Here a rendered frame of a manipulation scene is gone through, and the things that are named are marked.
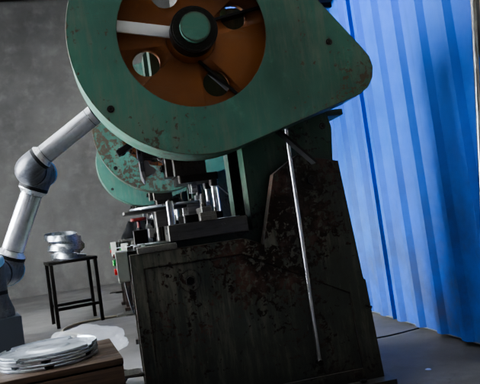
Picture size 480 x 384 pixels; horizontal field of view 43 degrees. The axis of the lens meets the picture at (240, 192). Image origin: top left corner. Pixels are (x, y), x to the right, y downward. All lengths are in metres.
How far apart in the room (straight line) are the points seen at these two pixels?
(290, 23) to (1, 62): 7.61
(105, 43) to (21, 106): 7.29
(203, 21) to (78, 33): 0.40
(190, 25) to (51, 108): 7.32
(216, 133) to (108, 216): 7.08
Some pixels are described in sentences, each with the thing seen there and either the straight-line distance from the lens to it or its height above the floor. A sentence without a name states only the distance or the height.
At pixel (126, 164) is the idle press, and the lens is 3.78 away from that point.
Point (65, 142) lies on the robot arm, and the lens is 2.39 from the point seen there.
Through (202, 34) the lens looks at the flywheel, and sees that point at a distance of 2.03.
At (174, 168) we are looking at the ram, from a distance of 2.39.
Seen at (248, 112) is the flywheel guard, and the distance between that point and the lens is 2.05.
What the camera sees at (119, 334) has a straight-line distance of 3.76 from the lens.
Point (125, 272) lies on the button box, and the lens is 2.65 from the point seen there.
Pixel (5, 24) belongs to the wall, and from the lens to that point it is 9.66.
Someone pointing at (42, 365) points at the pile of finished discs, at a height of 0.37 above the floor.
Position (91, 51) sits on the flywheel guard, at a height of 1.29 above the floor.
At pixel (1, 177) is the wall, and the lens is 9.21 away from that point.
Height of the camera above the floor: 0.70
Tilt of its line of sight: 2 degrees up
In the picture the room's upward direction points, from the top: 8 degrees counter-clockwise
